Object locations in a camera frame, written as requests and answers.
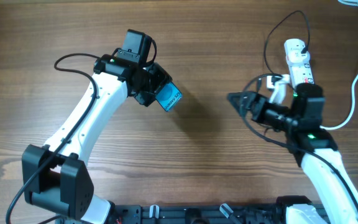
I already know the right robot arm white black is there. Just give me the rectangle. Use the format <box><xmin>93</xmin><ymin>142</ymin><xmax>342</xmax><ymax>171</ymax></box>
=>
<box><xmin>227</xmin><ymin>83</ymin><xmax>358</xmax><ymax>223</ymax></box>

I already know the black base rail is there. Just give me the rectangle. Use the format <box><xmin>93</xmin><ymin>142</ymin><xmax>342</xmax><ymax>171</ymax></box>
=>
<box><xmin>110</xmin><ymin>203</ymin><xmax>326</xmax><ymax>224</ymax></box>

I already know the blue Galaxy S25 smartphone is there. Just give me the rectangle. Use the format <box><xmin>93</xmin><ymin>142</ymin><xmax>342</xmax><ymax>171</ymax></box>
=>
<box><xmin>156</xmin><ymin>82</ymin><xmax>183</xmax><ymax>112</ymax></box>

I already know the black charging cable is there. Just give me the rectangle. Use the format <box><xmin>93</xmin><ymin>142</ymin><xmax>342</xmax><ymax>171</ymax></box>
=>
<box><xmin>255</xmin><ymin>10</ymin><xmax>311</xmax><ymax>94</ymax></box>

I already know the white power strip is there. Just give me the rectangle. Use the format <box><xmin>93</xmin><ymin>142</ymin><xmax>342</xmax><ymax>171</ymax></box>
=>
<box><xmin>284</xmin><ymin>39</ymin><xmax>314</xmax><ymax>89</ymax></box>

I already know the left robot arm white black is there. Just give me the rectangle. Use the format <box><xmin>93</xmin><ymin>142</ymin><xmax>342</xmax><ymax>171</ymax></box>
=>
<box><xmin>18</xmin><ymin>30</ymin><xmax>181</xmax><ymax>223</ymax></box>

